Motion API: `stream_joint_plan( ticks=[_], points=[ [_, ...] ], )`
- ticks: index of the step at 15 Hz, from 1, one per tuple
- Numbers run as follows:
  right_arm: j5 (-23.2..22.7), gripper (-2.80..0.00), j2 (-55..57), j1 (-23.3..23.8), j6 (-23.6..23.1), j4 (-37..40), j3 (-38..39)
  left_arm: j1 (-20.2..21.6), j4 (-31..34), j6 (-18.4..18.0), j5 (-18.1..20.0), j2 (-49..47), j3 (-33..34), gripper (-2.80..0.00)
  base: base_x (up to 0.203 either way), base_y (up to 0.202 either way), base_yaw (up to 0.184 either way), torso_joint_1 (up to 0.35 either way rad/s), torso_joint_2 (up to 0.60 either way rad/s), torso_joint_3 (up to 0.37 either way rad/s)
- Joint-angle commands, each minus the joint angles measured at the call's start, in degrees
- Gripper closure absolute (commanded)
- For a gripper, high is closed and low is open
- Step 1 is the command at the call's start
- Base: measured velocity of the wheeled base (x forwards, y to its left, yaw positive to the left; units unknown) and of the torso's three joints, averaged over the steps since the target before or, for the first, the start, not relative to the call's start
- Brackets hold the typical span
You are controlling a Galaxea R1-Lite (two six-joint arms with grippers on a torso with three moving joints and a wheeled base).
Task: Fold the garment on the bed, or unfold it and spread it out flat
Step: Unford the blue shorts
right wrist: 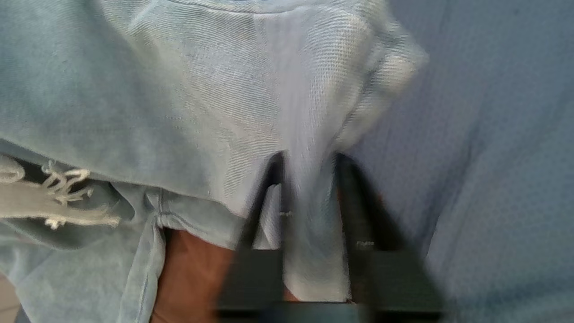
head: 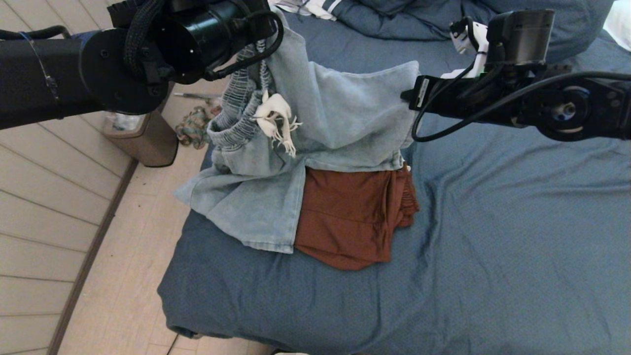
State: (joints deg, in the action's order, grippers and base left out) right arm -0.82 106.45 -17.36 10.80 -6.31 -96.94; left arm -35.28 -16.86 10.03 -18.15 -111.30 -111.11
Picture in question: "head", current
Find light blue denim shorts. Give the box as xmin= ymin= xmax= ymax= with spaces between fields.
xmin=174 ymin=10 xmax=421 ymax=254

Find rust brown shorts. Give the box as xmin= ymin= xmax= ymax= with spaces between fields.
xmin=294 ymin=165 xmax=420 ymax=271

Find thin silver metal rod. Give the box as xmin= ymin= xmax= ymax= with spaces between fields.
xmin=174 ymin=92 xmax=225 ymax=102

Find crumpled blue duvet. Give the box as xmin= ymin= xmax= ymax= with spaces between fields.
xmin=335 ymin=0 xmax=614 ymax=65

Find multicoloured rag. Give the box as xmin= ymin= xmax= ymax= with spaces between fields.
xmin=176 ymin=106 xmax=217 ymax=150

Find white striped garment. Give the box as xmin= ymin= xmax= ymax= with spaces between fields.
xmin=270 ymin=0 xmax=346 ymax=21

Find clear plastic bin bag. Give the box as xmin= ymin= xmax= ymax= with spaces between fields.
xmin=106 ymin=112 xmax=141 ymax=132

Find brown trash bin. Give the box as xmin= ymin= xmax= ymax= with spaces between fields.
xmin=103 ymin=111 xmax=179 ymax=168

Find blue bed cover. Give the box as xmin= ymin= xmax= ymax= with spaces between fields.
xmin=158 ymin=0 xmax=631 ymax=355

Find white pillow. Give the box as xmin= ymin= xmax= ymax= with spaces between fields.
xmin=604 ymin=0 xmax=631 ymax=52

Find thin black left gripper cable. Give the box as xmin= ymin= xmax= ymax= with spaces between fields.
xmin=203 ymin=11 xmax=285 ymax=82

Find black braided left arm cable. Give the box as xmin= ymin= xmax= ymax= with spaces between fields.
xmin=0 ymin=0 xmax=166 ymax=77

